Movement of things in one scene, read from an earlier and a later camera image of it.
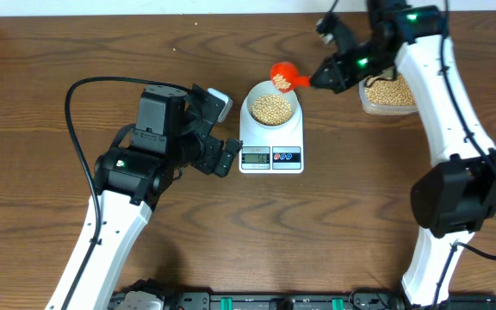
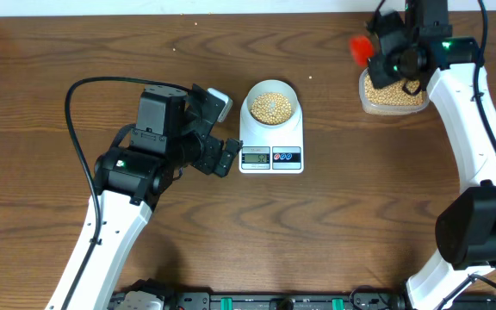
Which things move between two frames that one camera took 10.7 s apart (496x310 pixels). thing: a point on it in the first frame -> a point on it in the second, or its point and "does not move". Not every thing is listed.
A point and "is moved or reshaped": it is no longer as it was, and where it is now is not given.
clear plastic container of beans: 381,95 does not move
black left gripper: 210,145 does not move
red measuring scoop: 285,77 is moved or reshaped
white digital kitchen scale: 267,151 does not move
